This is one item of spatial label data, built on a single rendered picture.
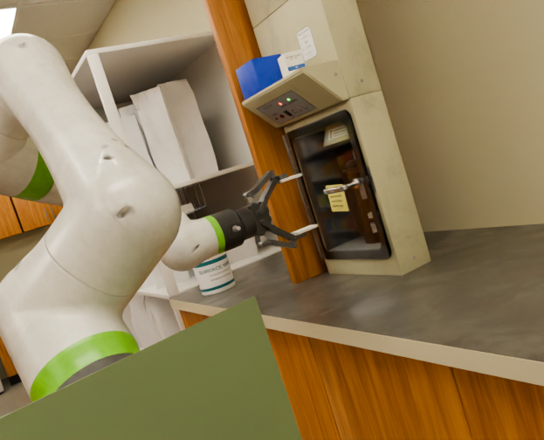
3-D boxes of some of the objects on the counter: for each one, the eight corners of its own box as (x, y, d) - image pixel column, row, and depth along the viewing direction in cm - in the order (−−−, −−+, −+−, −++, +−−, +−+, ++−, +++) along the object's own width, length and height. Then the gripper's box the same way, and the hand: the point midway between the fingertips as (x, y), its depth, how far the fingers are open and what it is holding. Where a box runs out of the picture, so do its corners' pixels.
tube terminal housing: (385, 246, 178) (317, 18, 170) (464, 244, 150) (387, -30, 142) (328, 273, 165) (252, 29, 158) (402, 275, 137) (314, -22, 130)
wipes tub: (226, 282, 205) (214, 244, 203) (242, 283, 193) (229, 244, 192) (196, 295, 198) (183, 257, 197) (210, 297, 187) (196, 256, 185)
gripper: (259, 276, 125) (329, 245, 135) (226, 174, 122) (299, 151, 133) (244, 276, 131) (313, 246, 142) (213, 178, 129) (285, 156, 139)
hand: (303, 202), depth 137 cm, fingers open, 13 cm apart
